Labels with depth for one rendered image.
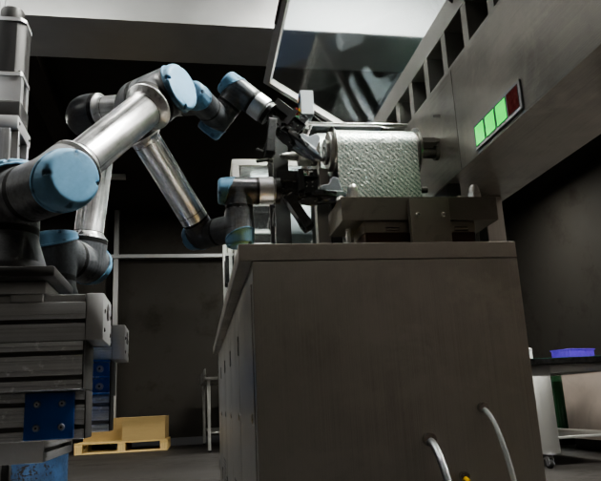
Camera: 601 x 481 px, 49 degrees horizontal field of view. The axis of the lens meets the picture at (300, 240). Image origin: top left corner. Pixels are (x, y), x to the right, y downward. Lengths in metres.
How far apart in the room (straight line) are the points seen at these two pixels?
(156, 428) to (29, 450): 8.67
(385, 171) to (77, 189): 0.90
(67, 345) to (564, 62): 1.10
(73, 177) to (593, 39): 0.99
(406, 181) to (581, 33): 0.70
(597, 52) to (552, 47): 0.14
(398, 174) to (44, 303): 1.02
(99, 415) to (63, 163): 0.74
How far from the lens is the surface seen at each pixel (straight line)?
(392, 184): 1.86
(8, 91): 1.80
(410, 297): 1.52
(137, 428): 10.12
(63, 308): 1.33
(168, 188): 1.75
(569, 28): 1.42
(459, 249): 1.58
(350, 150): 1.87
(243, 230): 1.71
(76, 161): 1.32
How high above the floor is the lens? 0.55
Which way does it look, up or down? 14 degrees up
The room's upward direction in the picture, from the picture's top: 3 degrees counter-clockwise
